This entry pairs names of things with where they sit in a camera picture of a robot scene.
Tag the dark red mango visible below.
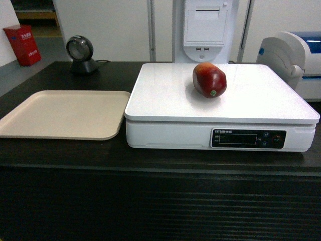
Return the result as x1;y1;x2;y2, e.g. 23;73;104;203
192;62;227;98

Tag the white checkout scale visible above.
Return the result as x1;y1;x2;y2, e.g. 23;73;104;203
125;63;320;152

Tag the black checkout counter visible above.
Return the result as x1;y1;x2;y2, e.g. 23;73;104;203
0;61;321;241

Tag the white POS terminal stand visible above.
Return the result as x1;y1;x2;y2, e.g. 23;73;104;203
172;0;239;64

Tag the black barcode scanner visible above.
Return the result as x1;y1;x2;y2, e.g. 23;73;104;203
66;35;110;76

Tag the beige plastic tray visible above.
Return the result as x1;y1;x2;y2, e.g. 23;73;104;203
1;90;130;141

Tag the white blue label printer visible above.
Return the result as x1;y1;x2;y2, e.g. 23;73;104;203
256;31;320;101

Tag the red fire equipment box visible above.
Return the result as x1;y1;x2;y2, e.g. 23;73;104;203
3;25;42;66

